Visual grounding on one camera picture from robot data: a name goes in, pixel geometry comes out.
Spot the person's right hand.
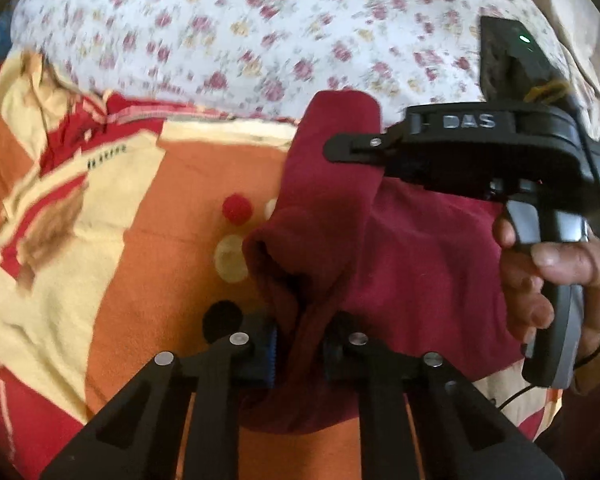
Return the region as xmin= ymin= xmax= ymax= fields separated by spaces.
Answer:
xmin=493 ymin=218 xmax=600 ymax=394

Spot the orange yellow red cartoon blanket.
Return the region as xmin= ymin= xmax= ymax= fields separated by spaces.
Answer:
xmin=0 ymin=51 xmax=559 ymax=479

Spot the dark red knit garment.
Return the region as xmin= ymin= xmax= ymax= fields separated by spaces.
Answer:
xmin=242 ymin=91 xmax=524 ymax=434

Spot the white floral quilt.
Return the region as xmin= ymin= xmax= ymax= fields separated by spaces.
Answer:
xmin=10 ymin=0 xmax=597 ymax=124

